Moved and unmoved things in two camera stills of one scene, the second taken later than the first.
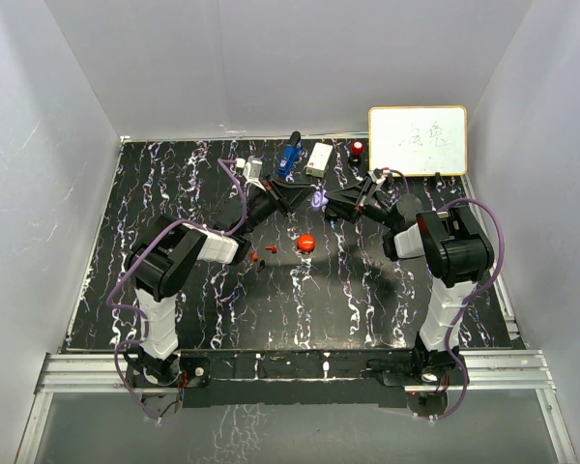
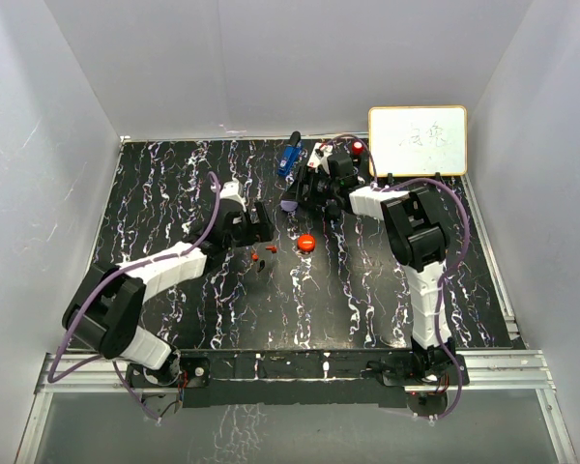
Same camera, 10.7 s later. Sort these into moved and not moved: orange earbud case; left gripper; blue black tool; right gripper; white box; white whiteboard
Moved: right gripper; left gripper
Not moved: orange earbud case; blue black tool; white whiteboard; white box
